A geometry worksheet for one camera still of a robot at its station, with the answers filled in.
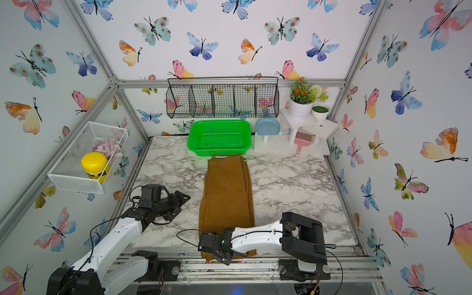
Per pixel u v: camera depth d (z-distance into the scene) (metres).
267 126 1.07
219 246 0.58
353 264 0.77
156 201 0.67
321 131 1.04
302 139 1.18
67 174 0.62
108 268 0.46
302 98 0.89
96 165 0.63
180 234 0.84
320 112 1.01
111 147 0.69
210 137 1.22
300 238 0.46
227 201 0.91
